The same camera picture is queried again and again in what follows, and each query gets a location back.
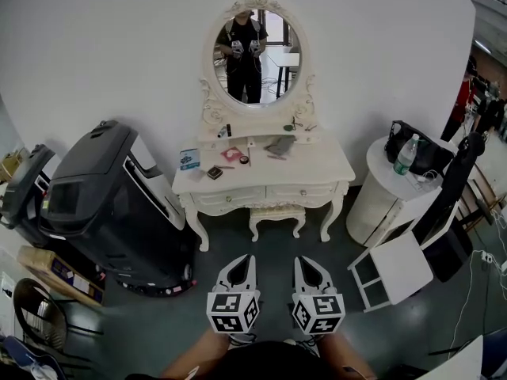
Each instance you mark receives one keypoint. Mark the green pendant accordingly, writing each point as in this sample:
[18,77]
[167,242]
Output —
[288,128]

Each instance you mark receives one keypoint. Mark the large black service machine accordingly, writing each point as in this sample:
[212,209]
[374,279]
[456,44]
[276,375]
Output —
[119,212]

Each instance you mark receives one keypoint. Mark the round eyeshadow compact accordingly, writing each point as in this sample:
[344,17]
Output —
[245,160]

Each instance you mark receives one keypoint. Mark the white open shelf unit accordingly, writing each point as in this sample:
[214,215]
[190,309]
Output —
[400,267]

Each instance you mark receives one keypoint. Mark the blue card package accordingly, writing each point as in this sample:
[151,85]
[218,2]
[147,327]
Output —
[189,159]

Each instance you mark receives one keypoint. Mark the green label water bottle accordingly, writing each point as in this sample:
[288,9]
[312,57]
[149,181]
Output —
[405,158]

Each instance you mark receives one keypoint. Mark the black square compact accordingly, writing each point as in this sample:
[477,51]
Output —
[214,173]

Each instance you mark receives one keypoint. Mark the person's right forearm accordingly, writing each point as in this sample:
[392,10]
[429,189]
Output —
[344,356]

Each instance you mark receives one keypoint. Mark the thin white cosmetic brush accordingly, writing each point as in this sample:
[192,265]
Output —
[249,156]

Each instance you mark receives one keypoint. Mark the person's black clothing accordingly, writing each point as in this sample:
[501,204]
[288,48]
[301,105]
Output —
[269,362]

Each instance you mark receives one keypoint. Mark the person's right white sneaker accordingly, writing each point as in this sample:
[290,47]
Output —
[305,343]

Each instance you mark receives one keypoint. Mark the blue cosmetic tube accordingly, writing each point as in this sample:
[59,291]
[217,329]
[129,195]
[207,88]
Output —
[221,132]

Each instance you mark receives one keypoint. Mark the black handbag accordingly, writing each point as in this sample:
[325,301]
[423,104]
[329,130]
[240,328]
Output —
[431,156]

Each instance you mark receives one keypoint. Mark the white power strip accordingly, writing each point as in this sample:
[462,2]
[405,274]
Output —
[488,257]

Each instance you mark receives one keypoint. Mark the person's left white sneaker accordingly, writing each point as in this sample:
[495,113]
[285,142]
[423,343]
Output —
[243,339]

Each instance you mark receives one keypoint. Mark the white framed oval mirror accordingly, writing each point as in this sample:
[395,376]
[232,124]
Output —
[257,111]

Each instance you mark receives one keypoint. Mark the person's left forearm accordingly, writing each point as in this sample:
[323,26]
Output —
[194,354]

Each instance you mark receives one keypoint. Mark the red cosmetic packet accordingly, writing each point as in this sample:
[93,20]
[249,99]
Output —
[231,154]

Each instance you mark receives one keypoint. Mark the small black service machine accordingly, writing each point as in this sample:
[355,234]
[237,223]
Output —
[24,196]

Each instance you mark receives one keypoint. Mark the metal tweezers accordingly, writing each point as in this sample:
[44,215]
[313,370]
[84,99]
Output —
[311,127]

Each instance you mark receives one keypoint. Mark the grey fabric pouch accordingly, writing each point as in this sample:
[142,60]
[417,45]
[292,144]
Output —
[279,145]

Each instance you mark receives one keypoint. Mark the white upholstered stool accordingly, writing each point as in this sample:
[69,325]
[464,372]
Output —
[277,212]

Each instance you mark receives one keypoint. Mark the pink cosmetic pen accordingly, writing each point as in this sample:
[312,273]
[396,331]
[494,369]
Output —
[276,157]

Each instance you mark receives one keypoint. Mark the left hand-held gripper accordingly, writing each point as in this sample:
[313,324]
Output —
[233,311]

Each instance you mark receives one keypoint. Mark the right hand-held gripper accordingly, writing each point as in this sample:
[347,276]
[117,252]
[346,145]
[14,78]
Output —
[317,311]

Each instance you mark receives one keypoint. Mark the metal eyelash curler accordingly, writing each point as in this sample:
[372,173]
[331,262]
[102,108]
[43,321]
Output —
[297,122]

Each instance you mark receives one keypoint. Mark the brown cardboard box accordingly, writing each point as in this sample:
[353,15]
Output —
[39,261]

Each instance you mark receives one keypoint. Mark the blue bag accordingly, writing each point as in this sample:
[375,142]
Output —
[20,358]

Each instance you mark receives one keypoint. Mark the white dressing table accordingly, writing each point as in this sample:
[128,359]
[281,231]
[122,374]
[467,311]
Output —
[301,164]

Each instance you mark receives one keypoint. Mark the white ribbed round cabinet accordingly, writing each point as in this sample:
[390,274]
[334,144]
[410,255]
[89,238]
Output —
[372,212]

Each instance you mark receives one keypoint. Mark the person's white sneaker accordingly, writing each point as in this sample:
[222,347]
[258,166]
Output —
[243,339]
[305,343]

